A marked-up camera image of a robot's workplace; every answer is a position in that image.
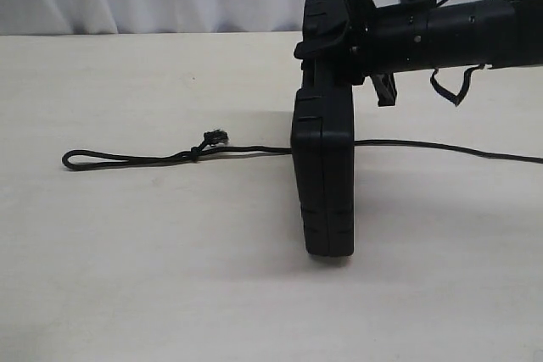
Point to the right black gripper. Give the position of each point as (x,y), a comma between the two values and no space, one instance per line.
(358,36)

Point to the black plastic carrying case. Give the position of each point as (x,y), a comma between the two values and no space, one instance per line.
(323,150)

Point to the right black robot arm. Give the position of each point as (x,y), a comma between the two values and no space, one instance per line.
(496,33)

